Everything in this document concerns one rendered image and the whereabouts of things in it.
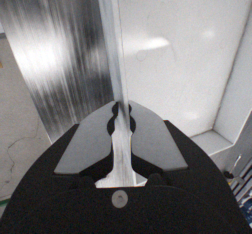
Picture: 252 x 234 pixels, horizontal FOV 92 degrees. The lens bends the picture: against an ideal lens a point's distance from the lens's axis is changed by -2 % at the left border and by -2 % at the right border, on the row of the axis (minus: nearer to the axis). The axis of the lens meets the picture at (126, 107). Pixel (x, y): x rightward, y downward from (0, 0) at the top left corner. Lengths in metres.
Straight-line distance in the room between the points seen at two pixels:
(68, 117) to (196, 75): 0.18
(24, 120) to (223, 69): 1.20
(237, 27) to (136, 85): 0.16
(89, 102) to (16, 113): 1.07
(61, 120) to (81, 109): 0.03
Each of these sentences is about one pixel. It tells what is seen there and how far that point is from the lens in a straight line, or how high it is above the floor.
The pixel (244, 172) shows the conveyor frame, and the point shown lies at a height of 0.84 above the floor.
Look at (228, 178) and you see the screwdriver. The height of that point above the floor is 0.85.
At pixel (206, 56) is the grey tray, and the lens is 0.21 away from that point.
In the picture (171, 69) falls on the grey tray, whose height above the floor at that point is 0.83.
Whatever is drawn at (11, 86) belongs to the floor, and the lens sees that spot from 1.12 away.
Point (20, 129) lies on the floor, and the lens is 1.28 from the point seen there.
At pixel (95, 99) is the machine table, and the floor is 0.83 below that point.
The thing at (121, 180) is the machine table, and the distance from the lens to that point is 0.29.
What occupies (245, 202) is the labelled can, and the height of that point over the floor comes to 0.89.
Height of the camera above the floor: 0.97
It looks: 56 degrees down
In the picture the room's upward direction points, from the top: 147 degrees clockwise
